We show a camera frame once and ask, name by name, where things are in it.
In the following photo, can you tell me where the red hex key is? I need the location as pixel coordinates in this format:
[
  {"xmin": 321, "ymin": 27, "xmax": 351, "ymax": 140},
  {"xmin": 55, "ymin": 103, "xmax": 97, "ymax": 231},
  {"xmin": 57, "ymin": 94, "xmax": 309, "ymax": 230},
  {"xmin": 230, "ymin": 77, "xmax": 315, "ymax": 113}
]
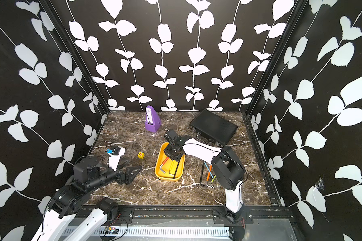
[{"xmin": 159, "ymin": 157, "xmax": 171, "ymax": 174}]

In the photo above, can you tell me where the yellow plastic storage tray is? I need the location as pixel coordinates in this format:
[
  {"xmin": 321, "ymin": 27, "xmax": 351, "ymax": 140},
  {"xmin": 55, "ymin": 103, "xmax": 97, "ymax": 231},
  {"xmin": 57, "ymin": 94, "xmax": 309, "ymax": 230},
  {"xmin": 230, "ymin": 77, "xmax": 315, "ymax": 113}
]
[{"xmin": 155, "ymin": 142, "xmax": 186, "ymax": 182}]

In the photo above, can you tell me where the dark long hex key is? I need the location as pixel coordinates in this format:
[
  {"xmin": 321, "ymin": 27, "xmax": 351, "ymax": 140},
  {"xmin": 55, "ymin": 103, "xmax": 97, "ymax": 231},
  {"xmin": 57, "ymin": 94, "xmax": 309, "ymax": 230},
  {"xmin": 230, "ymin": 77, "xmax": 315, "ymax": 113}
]
[{"xmin": 199, "ymin": 162, "xmax": 212, "ymax": 188}]

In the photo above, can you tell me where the blue hex key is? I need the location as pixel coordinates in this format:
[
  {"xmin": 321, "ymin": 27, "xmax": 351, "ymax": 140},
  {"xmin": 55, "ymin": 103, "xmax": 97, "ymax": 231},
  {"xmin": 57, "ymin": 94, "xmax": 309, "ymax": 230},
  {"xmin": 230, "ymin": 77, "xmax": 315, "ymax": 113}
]
[{"xmin": 204, "ymin": 162, "xmax": 214, "ymax": 179}]

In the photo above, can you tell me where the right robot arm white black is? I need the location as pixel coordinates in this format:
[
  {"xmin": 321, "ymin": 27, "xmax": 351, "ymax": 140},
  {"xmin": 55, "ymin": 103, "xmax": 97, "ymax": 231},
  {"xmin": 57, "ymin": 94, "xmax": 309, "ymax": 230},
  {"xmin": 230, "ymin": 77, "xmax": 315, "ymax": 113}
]
[{"xmin": 164, "ymin": 130, "xmax": 247, "ymax": 214}]

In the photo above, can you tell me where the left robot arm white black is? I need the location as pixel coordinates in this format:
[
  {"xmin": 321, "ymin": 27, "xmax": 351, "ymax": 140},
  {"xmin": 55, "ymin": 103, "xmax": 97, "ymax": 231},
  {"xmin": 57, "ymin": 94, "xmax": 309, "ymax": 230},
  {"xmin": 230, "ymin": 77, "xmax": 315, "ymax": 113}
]
[{"xmin": 33, "ymin": 156, "xmax": 142, "ymax": 241}]

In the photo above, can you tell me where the orange hex key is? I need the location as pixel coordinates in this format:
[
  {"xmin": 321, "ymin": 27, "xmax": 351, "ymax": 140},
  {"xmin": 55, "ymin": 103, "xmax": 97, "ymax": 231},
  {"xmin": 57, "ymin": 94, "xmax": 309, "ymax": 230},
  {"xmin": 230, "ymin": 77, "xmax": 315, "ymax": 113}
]
[{"xmin": 206, "ymin": 166, "xmax": 212, "ymax": 182}]

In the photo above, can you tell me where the small yellow die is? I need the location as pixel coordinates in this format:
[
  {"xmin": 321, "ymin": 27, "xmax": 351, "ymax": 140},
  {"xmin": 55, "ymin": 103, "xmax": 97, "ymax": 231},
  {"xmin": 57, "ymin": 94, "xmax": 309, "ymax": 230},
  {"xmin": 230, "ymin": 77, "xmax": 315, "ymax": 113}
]
[{"xmin": 138, "ymin": 152, "xmax": 145, "ymax": 159}]

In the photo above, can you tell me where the purple metronome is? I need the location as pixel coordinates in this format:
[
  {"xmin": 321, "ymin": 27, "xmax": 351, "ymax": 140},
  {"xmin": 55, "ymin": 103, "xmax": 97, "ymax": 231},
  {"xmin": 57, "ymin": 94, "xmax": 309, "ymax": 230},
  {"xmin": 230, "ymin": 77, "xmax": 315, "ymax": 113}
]
[{"xmin": 145, "ymin": 105, "xmax": 161, "ymax": 133}]

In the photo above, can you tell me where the black briefcase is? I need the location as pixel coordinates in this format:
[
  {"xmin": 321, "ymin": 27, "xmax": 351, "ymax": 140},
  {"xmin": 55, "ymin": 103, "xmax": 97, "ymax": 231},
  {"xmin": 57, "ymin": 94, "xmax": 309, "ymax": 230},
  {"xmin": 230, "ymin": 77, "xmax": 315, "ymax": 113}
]
[{"xmin": 190, "ymin": 109, "xmax": 238, "ymax": 147}]

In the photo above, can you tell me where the perforated metal strip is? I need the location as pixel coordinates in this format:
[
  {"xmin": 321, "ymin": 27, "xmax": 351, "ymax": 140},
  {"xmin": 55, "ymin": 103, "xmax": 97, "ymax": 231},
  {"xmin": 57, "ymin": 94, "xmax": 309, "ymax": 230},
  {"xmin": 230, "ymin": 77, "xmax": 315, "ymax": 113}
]
[{"xmin": 90, "ymin": 226, "xmax": 231, "ymax": 239}]

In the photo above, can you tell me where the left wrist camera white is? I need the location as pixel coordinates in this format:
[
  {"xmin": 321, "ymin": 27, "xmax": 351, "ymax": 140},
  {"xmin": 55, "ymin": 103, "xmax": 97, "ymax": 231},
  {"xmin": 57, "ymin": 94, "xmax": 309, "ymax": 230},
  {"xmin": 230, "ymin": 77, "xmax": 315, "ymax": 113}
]
[{"xmin": 107, "ymin": 146, "xmax": 126, "ymax": 171}]

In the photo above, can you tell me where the black front mounting rail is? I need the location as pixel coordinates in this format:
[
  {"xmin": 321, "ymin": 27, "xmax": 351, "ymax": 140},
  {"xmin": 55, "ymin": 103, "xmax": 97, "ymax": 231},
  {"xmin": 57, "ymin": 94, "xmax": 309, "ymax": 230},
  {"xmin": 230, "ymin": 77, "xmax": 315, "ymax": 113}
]
[{"xmin": 116, "ymin": 205, "xmax": 295, "ymax": 225}]

